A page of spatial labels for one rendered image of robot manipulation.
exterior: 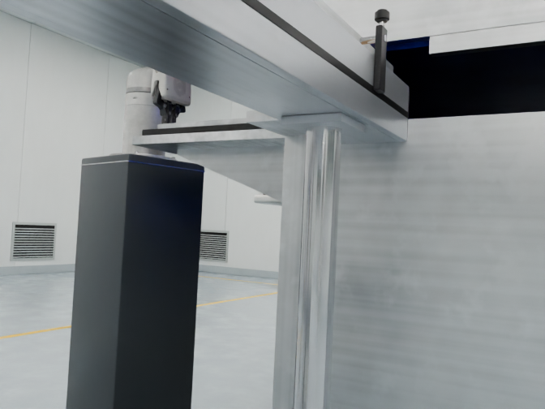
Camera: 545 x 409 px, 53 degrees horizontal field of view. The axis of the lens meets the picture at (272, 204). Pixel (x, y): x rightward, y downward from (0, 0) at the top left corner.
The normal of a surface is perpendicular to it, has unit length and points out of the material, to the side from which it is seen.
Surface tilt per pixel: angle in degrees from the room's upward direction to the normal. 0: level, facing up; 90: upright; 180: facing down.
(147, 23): 180
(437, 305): 90
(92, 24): 180
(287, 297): 90
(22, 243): 90
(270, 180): 90
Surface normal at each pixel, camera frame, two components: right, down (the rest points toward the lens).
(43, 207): 0.87, 0.02
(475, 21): -0.50, -0.06
